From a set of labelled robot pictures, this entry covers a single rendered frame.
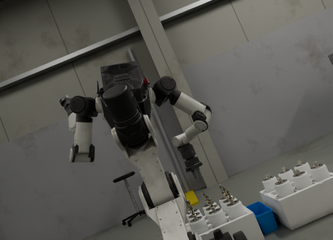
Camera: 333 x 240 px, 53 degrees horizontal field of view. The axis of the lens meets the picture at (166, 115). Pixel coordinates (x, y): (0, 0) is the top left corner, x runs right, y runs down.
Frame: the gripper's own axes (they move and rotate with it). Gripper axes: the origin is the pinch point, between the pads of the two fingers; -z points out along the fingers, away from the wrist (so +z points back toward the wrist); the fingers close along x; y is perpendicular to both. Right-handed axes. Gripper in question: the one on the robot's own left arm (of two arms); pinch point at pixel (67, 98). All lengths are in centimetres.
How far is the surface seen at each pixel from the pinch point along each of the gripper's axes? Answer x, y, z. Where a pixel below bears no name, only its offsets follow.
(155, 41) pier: 181, -8, -181
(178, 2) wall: 217, 44, -219
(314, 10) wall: 364, 119, -119
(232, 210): 67, 2, 103
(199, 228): 52, -13, 101
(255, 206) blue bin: 109, -9, 95
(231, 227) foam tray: 64, -3, 110
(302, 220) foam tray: 95, 16, 127
